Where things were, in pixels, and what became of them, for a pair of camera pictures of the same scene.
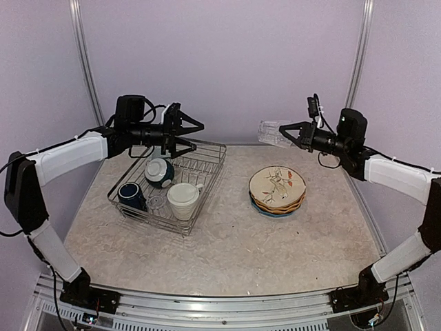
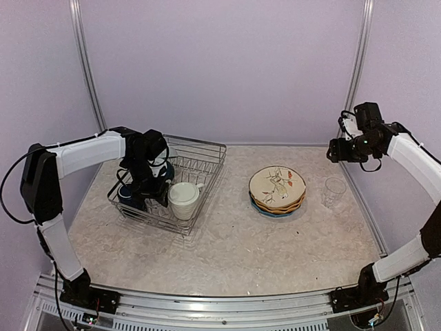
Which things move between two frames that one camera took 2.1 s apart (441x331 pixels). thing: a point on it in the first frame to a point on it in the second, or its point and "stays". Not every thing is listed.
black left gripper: [171, 140] to [159, 192]
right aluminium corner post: [362, 52] stays
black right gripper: [307, 134] to [340, 152]
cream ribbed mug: [183, 198] stays
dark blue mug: [129, 194] stays
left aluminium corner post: [78, 25] stays
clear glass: [269, 133] to [335, 189]
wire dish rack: [167, 186] stays
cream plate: [276, 186] stays
